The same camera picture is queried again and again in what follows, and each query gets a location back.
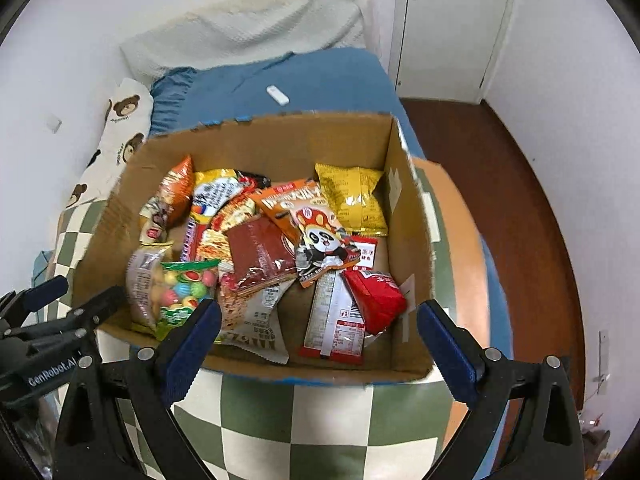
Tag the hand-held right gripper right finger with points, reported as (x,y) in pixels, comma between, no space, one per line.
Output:
(447,350)

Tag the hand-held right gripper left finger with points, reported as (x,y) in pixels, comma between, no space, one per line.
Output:
(195,345)

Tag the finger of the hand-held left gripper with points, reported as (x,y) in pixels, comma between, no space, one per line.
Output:
(100,305)
(50,290)

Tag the yellow snack packet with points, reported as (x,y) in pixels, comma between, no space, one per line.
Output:
(350,195)

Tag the brown cardboard box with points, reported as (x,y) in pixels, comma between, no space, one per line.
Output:
(300,145)

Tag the clear bag of round biscuits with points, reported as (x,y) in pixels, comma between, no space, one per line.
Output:
(142,285)

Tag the colourful candy ball bag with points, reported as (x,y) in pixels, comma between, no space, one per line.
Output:
(182,290)

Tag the clear plastic bag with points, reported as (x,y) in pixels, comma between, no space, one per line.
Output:
(35,440)

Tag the bright red snack packet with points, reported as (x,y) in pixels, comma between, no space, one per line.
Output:
(372,300)

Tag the dark red snack packet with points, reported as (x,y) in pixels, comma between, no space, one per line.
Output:
(260,255)

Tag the long red white packet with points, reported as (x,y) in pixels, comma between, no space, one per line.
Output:
(327,330)

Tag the small red white packet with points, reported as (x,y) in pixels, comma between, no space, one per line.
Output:
(364,255)

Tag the yellow red noodle packet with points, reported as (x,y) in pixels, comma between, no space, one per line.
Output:
(215,195)

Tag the panda print snack packet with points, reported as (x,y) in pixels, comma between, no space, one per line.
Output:
(320,240)

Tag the orange brown snack packet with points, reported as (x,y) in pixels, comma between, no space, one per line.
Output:
(285,200)

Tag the bear print pillow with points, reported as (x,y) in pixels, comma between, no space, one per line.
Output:
(120,130)

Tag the small white rectangular device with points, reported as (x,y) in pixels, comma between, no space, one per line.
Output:
(277,95)

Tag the blue bed sheet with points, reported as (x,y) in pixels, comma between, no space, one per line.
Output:
(300,75)

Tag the white door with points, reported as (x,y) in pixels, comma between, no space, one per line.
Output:
(450,35)

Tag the white textured blanket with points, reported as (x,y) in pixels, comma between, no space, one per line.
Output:
(250,25)

